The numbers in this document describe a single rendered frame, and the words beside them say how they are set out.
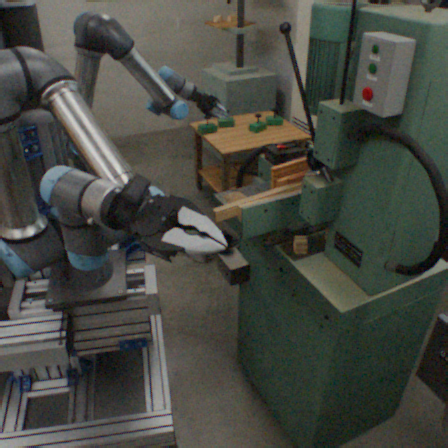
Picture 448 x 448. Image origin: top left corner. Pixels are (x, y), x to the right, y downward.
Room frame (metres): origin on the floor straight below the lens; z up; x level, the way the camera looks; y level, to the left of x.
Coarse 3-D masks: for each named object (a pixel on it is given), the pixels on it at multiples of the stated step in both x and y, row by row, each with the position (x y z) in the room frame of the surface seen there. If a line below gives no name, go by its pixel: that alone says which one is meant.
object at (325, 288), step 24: (264, 240) 1.21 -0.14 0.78; (312, 240) 1.18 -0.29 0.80; (288, 264) 1.08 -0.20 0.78; (312, 264) 1.06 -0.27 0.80; (312, 288) 0.97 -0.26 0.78; (336, 288) 0.95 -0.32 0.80; (360, 288) 0.95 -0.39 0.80; (408, 288) 0.96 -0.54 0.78; (432, 288) 1.02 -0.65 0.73; (336, 312) 0.87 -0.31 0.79; (360, 312) 0.88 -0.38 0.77; (384, 312) 0.93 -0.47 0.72
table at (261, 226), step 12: (228, 192) 1.33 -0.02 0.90; (240, 192) 1.33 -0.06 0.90; (252, 192) 1.33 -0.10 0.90; (264, 192) 1.33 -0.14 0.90; (216, 204) 1.30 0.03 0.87; (276, 216) 1.18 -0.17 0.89; (288, 216) 1.20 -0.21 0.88; (300, 216) 1.23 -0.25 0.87; (240, 228) 1.14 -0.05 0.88; (252, 228) 1.15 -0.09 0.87; (264, 228) 1.17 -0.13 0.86; (276, 228) 1.19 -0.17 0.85
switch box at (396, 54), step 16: (384, 32) 1.01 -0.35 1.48; (368, 48) 0.97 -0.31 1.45; (384, 48) 0.93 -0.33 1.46; (400, 48) 0.91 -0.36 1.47; (368, 64) 0.97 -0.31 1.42; (384, 64) 0.93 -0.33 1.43; (400, 64) 0.92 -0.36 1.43; (368, 80) 0.96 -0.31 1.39; (384, 80) 0.92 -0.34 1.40; (400, 80) 0.92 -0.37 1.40; (384, 96) 0.91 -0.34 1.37; (400, 96) 0.93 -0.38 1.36; (384, 112) 0.91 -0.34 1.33; (400, 112) 0.93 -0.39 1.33
